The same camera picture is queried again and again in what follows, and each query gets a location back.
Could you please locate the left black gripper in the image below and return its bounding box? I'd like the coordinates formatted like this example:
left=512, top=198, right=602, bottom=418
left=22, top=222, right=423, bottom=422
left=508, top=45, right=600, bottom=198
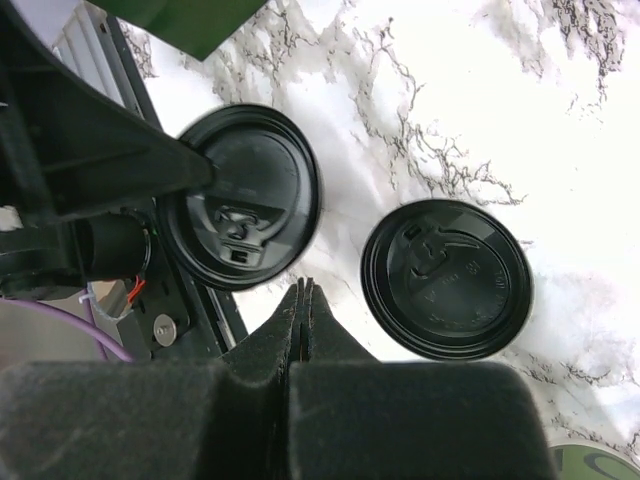
left=1, top=1, right=214, bottom=300

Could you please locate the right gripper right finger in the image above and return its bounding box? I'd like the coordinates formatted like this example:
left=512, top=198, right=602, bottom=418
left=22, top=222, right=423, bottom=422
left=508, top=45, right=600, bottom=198
left=284, top=280, right=557, bottom=479

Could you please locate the single black plastic lid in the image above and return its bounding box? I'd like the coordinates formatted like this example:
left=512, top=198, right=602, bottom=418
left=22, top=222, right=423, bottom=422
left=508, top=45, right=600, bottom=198
left=156, top=104, right=323, bottom=291

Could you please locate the single green paper cup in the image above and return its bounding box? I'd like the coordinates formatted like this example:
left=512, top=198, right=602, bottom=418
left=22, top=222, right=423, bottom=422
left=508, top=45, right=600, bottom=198
left=550, top=442, right=639, bottom=480

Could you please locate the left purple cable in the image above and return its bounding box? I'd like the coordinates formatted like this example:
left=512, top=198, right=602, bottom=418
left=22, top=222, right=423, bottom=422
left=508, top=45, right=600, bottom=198
left=0, top=298, right=136, bottom=364

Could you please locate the brown paper bag green side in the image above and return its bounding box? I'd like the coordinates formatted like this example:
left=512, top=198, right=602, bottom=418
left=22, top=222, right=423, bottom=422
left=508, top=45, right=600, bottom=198
left=92, top=0, right=265, bottom=61

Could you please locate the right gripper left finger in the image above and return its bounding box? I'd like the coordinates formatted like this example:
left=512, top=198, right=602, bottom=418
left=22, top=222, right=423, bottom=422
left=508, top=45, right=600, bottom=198
left=1, top=282, right=305, bottom=479

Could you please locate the black plastic lid stack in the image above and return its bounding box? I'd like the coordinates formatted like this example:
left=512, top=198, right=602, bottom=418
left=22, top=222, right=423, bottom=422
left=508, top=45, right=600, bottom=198
left=360, top=199, right=534, bottom=361

